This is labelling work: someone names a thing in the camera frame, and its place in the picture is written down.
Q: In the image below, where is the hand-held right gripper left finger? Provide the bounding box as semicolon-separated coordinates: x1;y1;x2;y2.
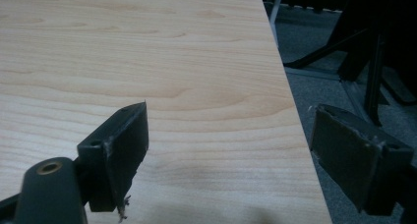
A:
77;100;150;223

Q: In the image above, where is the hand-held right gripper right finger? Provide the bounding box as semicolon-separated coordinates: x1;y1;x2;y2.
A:
309;103;415;217

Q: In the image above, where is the black metal stand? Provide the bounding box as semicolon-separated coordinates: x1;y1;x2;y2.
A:
283;0;417;127

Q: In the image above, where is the white table leg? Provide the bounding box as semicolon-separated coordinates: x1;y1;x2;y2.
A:
268;0;285;49

